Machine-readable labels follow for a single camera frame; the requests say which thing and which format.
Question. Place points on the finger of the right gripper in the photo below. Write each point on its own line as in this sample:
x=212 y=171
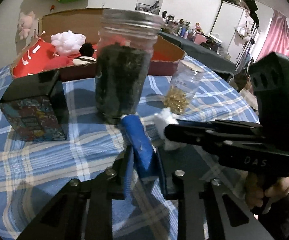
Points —
x=209 y=137
x=218 y=124

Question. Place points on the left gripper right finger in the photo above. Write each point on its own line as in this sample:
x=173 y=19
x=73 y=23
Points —
x=207 y=209

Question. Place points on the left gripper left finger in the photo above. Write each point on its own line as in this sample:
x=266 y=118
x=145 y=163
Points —
x=83 y=209

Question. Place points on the white cotton pad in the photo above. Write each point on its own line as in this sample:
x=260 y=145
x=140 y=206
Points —
x=161 y=121

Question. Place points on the blue tube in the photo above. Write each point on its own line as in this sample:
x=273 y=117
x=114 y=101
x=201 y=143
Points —
x=145 y=156

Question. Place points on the black pompom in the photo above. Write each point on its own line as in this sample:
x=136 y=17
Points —
x=87 y=50

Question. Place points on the white mesh bath pouf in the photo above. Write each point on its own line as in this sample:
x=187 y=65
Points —
x=67 y=43

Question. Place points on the person right hand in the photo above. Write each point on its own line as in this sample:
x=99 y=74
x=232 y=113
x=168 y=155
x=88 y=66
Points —
x=254 y=195

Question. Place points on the pink curtain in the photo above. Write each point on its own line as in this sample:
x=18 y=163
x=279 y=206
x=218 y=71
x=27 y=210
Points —
x=277 y=39

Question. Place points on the small jar gold beads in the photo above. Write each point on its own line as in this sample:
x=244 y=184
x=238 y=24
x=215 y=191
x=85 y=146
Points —
x=183 y=86

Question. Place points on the dark green side table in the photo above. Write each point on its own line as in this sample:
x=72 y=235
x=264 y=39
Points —
x=206 y=56

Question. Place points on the blue plaid tablecloth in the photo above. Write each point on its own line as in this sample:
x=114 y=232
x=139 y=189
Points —
x=31 y=173

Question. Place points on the white wardrobe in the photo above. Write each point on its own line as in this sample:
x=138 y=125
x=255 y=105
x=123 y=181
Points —
x=235 y=29

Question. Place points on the black tin box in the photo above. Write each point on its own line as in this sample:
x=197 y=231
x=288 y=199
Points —
x=36 y=108

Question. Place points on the tall jar dark contents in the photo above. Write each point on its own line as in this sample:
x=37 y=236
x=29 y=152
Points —
x=124 y=52

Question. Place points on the red cardboard box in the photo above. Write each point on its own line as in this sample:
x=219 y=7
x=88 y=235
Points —
x=87 y=22

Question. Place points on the pink plush on wall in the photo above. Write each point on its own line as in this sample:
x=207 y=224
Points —
x=25 y=24

